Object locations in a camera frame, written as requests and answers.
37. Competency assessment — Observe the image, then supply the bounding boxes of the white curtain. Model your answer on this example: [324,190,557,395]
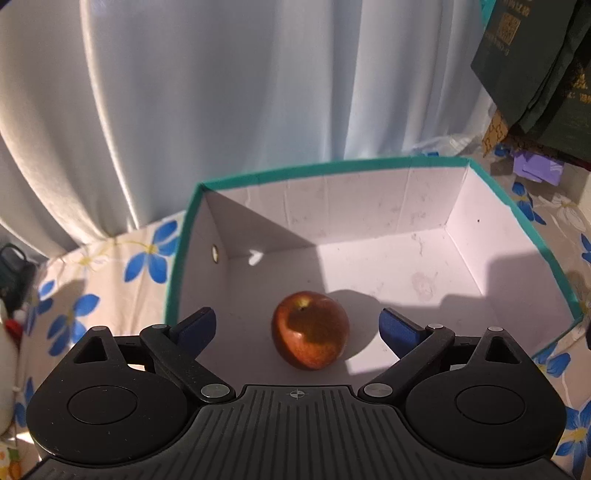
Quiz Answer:
[1,1,491,257]

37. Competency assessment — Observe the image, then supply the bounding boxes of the dark bag at left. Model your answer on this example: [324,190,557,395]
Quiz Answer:
[0,243,37,314]

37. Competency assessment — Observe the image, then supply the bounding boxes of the teal cardboard box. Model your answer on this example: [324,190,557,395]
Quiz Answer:
[164,157,583,388]

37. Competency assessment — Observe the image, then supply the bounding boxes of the white plush toy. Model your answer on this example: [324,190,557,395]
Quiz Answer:
[0,302,26,436]

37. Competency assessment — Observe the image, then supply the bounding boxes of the dark green hanging bags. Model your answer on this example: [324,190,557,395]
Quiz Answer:
[472,0,590,168]

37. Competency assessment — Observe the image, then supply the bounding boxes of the floral tablecloth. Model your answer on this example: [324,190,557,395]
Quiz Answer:
[13,160,590,479]

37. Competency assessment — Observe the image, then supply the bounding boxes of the purple paper box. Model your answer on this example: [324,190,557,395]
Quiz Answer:
[513,150,564,186]

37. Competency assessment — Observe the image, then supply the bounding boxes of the red apple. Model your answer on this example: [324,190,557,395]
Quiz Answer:
[271,291,349,371]

